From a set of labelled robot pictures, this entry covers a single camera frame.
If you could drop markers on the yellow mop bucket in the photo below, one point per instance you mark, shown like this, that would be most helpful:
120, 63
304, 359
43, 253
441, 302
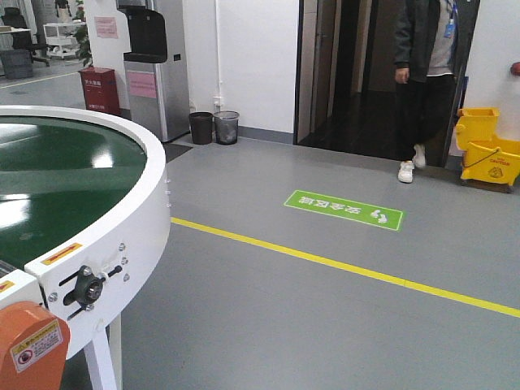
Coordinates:
487, 160

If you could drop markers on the silver water dispenser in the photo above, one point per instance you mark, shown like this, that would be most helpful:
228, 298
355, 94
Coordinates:
156, 67

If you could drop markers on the green floor sign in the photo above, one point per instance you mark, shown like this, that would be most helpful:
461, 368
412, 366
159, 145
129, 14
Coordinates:
379, 216

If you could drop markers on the round green conveyor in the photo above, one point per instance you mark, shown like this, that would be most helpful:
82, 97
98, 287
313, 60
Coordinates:
85, 217

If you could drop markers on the red fire extinguisher cabinet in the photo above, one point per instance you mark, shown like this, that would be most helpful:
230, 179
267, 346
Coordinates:
100, 90

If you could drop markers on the orange motor cover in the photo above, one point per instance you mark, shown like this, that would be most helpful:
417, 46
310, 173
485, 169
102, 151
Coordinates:
34, 345

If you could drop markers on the black waste bin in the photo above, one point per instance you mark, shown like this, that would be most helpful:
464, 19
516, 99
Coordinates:
201, 127

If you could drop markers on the standing person dark clothes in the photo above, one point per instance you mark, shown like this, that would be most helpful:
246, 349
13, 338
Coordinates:
432, 41

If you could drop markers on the mesh waste bin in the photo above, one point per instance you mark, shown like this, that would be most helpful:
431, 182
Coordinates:
226, 127

